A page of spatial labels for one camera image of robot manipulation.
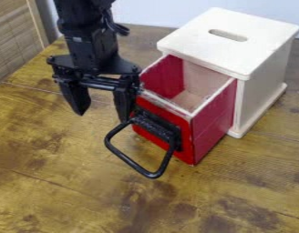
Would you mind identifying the red wooden drawer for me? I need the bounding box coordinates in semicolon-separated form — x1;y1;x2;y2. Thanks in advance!
136;55;237;166

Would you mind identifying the black cable loop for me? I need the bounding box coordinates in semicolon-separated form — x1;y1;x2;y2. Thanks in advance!
101;8;130;37

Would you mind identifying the black metal drawer handle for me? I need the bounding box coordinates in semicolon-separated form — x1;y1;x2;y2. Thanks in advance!
102;107;183;179

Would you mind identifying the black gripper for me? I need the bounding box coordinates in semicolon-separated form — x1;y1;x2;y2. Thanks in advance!
47;28;141;122

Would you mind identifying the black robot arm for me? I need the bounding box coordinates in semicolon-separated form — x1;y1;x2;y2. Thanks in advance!
47;0;141;122

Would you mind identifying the white wooden box cabinet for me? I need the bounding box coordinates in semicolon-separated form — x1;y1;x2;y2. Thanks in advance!
156;8;299;138

